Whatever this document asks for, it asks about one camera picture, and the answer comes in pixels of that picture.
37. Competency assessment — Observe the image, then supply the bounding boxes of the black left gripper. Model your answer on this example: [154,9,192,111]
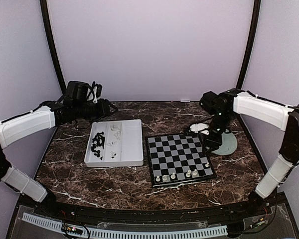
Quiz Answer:
[74,98,118,122]

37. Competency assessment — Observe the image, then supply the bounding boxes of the light blue flower plate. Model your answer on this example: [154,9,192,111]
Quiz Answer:
[212,132,238,156]

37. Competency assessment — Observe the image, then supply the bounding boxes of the white plastic parts tray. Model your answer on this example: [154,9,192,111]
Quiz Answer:
[84,119,144,168]

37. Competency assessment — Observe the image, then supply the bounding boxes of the pile of white chess pieces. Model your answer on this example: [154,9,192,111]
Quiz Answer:
[105,122,123,161]

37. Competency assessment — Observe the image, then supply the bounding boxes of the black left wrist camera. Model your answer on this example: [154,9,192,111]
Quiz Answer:
[65,81,89,102]

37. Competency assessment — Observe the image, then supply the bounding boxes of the black and grey chessboard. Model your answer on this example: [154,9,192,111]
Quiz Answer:
[146,133,216,188]

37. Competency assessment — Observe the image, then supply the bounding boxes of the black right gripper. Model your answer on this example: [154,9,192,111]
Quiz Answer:
[202,111,233,154]

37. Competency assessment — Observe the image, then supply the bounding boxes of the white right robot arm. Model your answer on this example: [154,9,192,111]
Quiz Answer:
[199,88,299,216]

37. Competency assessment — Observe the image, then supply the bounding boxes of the white chess king piece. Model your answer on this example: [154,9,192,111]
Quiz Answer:
[185,170,191,178]

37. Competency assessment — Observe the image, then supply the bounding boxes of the white chess rook piece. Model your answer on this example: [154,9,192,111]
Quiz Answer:
[162,175,168,182]

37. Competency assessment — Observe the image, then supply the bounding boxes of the white slotted cable duct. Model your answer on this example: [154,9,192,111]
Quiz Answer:
[21,213,228,239]

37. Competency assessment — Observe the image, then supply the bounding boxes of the black front rail base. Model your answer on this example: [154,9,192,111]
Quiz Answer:
[17,193,290,225]

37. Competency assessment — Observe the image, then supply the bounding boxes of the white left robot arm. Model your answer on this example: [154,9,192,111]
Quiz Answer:
[0,99,117,217]

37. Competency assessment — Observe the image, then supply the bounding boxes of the white chess pawn piece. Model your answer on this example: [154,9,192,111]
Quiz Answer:
[170,172,176,180]

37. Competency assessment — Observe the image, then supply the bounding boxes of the pile of black chess pieces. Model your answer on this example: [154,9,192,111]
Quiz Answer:
[91,131,105,160]

